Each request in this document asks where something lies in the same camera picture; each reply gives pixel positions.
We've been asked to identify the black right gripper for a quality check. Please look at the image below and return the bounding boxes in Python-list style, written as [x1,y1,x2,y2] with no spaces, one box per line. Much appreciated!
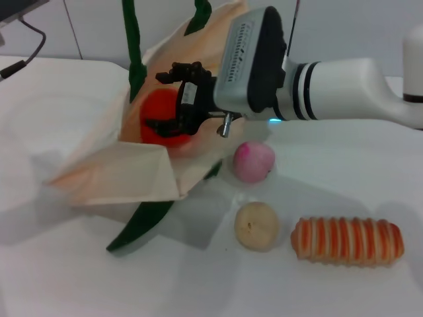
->
[144,61,219,139]

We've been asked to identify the orange toy fruit with stem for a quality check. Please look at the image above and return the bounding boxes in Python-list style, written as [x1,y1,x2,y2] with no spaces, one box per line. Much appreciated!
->
[138,88,193,146]

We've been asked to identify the white canvas handbag green handles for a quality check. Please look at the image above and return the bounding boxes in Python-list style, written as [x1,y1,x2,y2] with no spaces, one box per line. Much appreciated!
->
[42,0,249,255]

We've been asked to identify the pink toy peach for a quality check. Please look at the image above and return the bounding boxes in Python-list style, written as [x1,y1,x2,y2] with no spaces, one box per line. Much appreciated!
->
[233,141,276,183]

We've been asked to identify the beige round toy fruit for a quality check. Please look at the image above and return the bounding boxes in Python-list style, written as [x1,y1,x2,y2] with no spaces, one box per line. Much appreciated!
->
[234,201,280,252]

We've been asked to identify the orange striped toy bread roll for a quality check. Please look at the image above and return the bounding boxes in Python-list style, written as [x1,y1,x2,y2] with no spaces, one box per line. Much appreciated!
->
[289,216,405,267]

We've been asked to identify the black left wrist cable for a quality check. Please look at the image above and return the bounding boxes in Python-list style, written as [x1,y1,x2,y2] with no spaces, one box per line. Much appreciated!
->
[0,18,46,80]

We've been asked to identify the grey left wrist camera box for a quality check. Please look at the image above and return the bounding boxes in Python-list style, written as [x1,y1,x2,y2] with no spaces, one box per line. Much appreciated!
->
[0,0,32,24]

